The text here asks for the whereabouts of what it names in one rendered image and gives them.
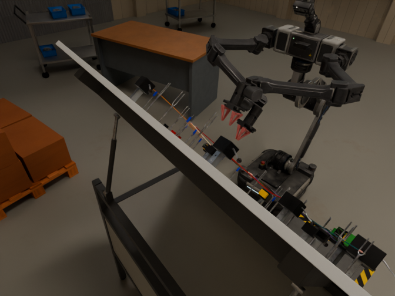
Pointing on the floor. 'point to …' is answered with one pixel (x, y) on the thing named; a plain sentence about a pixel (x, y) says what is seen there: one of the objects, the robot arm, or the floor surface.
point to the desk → (158, 60)
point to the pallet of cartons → (28, 155)
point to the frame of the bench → (131, 241)
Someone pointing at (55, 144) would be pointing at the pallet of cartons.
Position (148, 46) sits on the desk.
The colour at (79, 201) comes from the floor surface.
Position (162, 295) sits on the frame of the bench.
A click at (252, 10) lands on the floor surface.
